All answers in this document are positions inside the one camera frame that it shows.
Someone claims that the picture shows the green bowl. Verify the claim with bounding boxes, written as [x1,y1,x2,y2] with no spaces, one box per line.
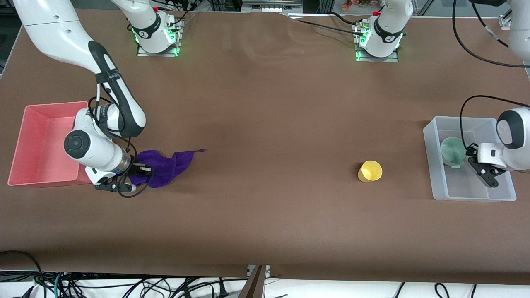
[440,137,469,167]

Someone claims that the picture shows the purple cloth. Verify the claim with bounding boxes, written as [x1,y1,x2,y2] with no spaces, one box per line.
[129,149,206,189]

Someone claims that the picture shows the yellow cup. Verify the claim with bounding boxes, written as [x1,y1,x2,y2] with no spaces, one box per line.
[357,160,383,183]

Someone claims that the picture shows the clear plastic bin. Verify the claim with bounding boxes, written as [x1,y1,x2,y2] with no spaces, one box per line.
[423,116,517,202]

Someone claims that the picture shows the pink plastic bin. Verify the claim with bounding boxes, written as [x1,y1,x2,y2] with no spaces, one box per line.
[7,101,94,187]

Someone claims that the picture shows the brown table cover sheet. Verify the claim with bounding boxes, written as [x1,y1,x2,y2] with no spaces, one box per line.
[0,7,530,286]

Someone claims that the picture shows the grey power strip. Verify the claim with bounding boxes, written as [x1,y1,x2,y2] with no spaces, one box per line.
[241,0,303,13]

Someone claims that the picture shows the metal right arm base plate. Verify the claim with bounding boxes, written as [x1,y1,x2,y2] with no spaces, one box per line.
[137,17,182,58]

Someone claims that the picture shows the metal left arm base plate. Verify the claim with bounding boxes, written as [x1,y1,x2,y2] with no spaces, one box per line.
[354,23,399,63]

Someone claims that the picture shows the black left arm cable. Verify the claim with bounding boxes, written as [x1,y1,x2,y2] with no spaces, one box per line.
[452,0,530,145]

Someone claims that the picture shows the thick black cable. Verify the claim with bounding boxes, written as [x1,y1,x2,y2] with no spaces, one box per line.
[0,250,44,290]

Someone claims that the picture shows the grey metal post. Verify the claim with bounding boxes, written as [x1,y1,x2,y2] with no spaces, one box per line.
[239,265,266,298]

